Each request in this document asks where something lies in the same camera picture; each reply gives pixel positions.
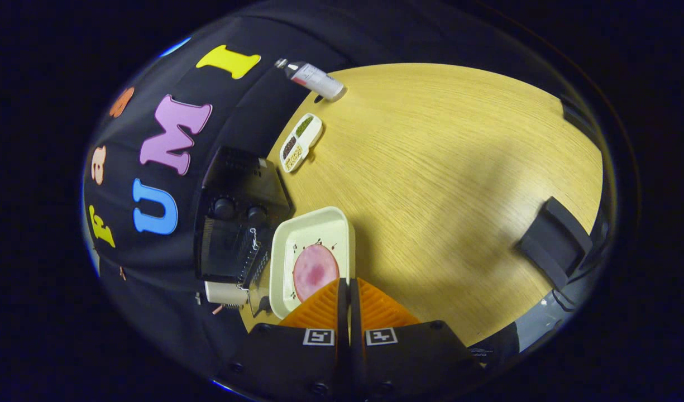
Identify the black chair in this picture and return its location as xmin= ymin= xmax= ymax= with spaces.
xmin=515 ymin=196 xmax=594 ymax=291

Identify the pink ham slice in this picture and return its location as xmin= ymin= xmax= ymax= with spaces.
xmin=293 ymin=244 xmax=340 ymax=303

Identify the small clear plastic bottle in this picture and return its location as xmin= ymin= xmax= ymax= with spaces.
xmin=274 ymin=58 xmax=347 ymax=102

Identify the black toaster oven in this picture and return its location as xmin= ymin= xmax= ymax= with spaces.
xmin=194 ymin=146 xmax=292 ymax=319

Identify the black backdrop cloth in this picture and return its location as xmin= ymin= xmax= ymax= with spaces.
xmin=82 ymin=0 xmax=571 ymax=386

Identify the white square plate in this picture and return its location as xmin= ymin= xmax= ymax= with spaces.
xmin=269 ymin=206 xmax=356 ymax=319

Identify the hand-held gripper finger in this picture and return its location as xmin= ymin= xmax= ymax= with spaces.
xmin=216 ymin=278 xmax=351 ymax=400
xmin=350 ymin=277 xmax=487 ymax=400

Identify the white divided grain dish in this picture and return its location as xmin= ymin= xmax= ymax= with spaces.
xmin=279 ymin=113 xmax=324 ymax=173

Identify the white bread toaster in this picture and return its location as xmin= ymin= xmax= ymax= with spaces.
xmin=204 ymin=281 xmax=248 ymax=306

